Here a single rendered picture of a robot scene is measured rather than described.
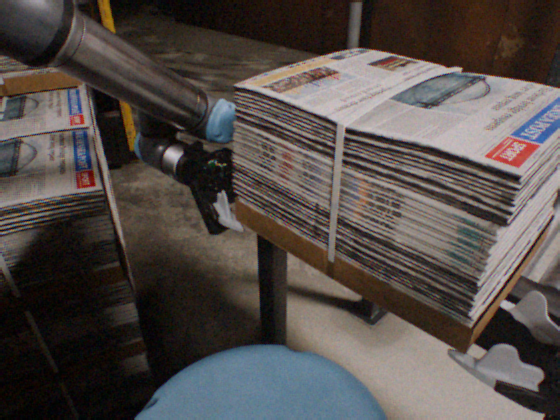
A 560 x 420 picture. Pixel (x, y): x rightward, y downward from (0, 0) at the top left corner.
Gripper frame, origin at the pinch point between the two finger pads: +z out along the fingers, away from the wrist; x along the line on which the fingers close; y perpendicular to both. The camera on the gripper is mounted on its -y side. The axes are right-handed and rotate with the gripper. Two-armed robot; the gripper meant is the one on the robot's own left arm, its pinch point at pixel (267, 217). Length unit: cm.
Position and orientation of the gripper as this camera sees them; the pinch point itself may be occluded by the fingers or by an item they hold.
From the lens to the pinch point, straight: 72.5
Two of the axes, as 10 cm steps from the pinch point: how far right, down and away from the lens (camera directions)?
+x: 6.8, -4.0, 6.1
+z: 7.3, 3.8, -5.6
